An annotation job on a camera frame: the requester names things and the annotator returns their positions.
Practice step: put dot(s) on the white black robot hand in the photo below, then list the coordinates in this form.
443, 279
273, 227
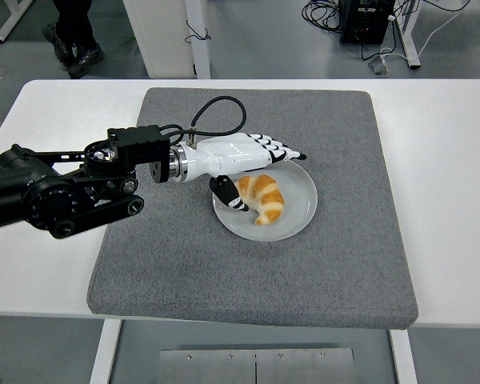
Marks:
232, 154

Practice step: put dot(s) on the croissant bread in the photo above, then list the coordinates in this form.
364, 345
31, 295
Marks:
268, 196

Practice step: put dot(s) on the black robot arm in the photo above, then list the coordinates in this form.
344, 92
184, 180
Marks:
136, 144

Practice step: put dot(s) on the grey round plate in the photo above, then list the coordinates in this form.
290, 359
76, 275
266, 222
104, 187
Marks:
298, 204

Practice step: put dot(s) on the grey metal plate with screws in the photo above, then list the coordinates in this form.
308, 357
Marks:
256, 366

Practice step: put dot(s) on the grey felt mat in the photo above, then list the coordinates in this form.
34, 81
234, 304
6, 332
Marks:
244, 280

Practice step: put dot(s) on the white cabinet panel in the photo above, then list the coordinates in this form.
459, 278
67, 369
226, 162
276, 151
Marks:
164, 40

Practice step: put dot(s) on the clear plastic holder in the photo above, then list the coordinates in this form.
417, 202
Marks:
380, 67

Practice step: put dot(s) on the black computer box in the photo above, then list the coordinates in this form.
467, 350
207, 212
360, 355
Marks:
364, 24

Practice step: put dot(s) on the person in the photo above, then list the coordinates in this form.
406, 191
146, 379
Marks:
74, 16

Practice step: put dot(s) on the white desk leg with foot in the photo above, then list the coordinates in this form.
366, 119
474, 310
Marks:
8, 24
409, 40

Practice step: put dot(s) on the white table leg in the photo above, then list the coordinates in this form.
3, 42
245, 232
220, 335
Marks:
404, 360
104, 352

